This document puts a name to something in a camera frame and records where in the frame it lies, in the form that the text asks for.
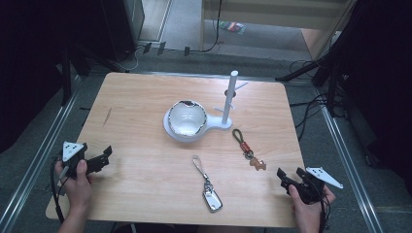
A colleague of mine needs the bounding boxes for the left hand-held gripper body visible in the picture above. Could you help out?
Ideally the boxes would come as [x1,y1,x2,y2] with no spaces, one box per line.
[61,141,90,179]

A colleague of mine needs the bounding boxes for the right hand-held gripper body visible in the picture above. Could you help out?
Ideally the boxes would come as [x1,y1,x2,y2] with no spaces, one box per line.
[291,166,345,206]

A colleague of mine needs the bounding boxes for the brown keychain with green loop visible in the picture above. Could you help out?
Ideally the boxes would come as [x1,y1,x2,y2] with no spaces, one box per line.
[231,128,268,172]

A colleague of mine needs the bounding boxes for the silver keychain with white fob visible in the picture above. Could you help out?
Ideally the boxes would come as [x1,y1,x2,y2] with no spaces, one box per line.
[191,154,224,214]

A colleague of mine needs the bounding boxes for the white key stand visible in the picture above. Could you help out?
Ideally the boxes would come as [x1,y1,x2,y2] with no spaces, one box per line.
[162,70,250,144]

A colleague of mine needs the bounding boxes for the person's right hand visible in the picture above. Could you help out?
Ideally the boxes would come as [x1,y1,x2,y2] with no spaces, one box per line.
[288,184,337,225]

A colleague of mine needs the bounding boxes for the person's left hand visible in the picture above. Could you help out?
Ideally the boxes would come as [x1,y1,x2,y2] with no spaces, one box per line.
[53,159,94,212]

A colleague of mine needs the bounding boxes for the white bowl with dark rim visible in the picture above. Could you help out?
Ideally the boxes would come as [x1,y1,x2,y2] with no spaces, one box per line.
[167,99,208,137]

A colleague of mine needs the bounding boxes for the black stand legs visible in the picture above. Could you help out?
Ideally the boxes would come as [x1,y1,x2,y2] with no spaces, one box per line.
[275,54,341,117]

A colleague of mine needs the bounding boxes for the black cabinet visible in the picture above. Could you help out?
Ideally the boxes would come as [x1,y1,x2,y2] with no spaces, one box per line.
[99,0,146,63]

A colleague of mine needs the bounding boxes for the colourful packet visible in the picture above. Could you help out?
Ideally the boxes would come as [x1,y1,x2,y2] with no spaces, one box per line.
[219,20,247,35]

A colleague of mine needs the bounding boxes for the right hand-held gripper cable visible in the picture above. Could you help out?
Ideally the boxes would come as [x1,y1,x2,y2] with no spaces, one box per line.
[318,190,332,233]

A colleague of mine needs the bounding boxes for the hand-held gripper cable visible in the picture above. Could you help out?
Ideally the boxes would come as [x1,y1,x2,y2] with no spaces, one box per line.
[318,190,332,233]
[50,157,66,225]

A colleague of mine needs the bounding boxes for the left hand-held gripper cable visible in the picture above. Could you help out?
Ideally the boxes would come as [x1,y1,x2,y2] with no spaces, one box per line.
[50,157,66,225]

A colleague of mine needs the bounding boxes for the black floor cables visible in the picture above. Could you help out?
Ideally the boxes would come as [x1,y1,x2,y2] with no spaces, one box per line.
[288,59,344,144]

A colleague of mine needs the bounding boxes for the black hanging cable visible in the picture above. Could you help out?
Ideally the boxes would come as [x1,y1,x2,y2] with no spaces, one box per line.
[190,0,225,54]

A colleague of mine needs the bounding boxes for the light wooden furniture frame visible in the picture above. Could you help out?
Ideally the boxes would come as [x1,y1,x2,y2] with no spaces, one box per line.
[199,0,358,61]

